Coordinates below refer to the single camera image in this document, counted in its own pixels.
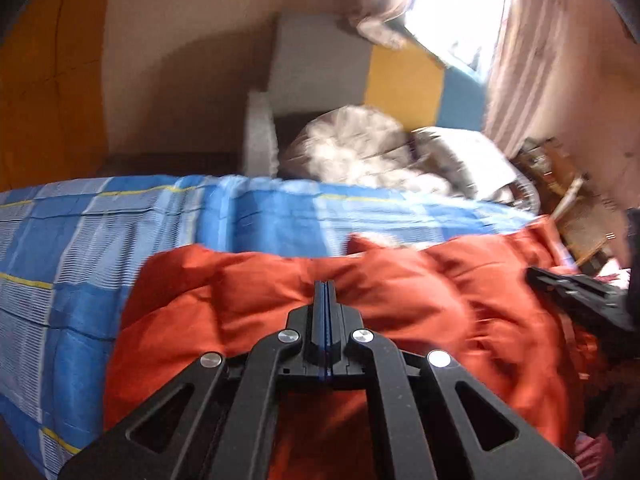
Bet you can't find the wooden chair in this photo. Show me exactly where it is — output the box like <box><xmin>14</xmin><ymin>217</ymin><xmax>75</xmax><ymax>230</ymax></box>
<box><xmin>550</xmin><ymin>175</ymin><xmax>617</xmax><ymax>267</ymax></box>

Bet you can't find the wooden wardrobe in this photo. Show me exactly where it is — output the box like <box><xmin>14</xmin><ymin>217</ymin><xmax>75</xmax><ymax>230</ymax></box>
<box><xmin>0</xmin><ymin>0</ymin><xmax>118</xmax><ymax>193</ymax></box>

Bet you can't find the orange puffer jacket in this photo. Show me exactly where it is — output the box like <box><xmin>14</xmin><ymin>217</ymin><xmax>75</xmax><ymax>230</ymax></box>
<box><xmin>102</xmin><ymin>215</ymin><xmax>626</xmax><ymax>480</ymax></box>

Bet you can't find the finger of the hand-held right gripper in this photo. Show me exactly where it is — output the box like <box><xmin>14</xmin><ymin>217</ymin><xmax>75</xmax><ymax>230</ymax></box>
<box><xmin>526</xmin><ymin>266</ymin><xmax>638</xmax><ymax>332</ymax></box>

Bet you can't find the blue plaid bed sheet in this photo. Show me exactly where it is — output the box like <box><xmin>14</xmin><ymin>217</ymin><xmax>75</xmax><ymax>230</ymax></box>
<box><xmin>0</xmin><ymin>174</ymin><xmax>538</xmax><ymax>480</ymax></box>

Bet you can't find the dark grey blanket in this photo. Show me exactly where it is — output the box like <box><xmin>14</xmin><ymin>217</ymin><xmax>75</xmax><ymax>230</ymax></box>
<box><xmin>507</xmin><ymin>177</ymin><xmax>542</xmax><ymax>213</ymax></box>

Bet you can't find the cluttered wooden desk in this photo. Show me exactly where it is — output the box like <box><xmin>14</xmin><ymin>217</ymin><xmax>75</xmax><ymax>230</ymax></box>
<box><xmin>515</xmin><ymin>137</ymin><xmax>568</xmax><ymax>196</ymax></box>

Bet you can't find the deer print pillow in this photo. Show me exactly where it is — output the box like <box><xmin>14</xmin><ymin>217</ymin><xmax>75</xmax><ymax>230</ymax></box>
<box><xmin>410</xmin><ymin>126</ymin><xmax>518</xmax><ymax>201</ymax></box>

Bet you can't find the grey yellow blue headboard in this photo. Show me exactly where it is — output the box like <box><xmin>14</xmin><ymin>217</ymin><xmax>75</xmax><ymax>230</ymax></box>
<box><xmin>267</xmin><ymin>12</ymin><xmax>488</xmax><ymax>131</ymax></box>

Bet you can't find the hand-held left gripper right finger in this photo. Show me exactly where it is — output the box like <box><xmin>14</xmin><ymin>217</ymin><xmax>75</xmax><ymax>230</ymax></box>
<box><xmin>325</xmin><ymin>281</ymin><xmax>584</xmax><ymax>480</ymax></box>

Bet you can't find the grey patterned pillow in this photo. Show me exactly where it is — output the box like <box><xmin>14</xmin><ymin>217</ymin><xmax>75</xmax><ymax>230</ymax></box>
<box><xmin>282</xmin><ymin>105</ymin><xmax>471</xmax><ymax>196</ymax></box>

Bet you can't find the window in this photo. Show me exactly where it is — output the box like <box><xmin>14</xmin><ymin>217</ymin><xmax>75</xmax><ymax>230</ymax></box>
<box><xmin>402</xmin><ymin>0</ymin><xmax>511</xmax><ymax>83</ymax></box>

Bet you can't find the short patterned curtain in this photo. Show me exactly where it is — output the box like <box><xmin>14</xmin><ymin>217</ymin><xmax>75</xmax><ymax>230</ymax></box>
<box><xmin>345</xmin><ymin>0</ymin><xmax>436</xmax><ymax>51</ymax></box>

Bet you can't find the long patterned curtain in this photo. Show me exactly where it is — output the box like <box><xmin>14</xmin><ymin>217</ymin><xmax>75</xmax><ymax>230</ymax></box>
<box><xmin>482</xmin><ymin>0</ymin><xmax>631</xmax><ymax>161</ymax></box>

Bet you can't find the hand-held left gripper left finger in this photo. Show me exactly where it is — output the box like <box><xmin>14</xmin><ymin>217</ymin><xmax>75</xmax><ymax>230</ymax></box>
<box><xmin>60</xmin><ymin>281</ymin><xmax>326</xmax><ymax>480</ymax></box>

